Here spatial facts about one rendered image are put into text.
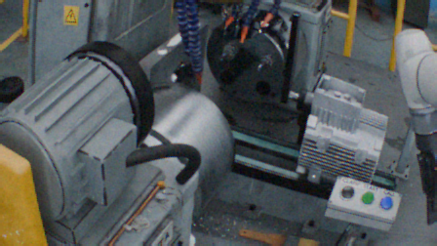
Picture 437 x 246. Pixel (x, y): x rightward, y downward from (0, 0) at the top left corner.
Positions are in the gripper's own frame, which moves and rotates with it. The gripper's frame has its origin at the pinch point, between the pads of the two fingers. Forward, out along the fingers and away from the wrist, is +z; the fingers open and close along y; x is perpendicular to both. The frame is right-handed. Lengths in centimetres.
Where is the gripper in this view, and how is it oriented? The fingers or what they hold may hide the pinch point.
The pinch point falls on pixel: (432, 210)
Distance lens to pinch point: 114.5
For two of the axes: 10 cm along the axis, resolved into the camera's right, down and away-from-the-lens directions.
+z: 2.7, 9.4, 2.2
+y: -1.2, -1.9, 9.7
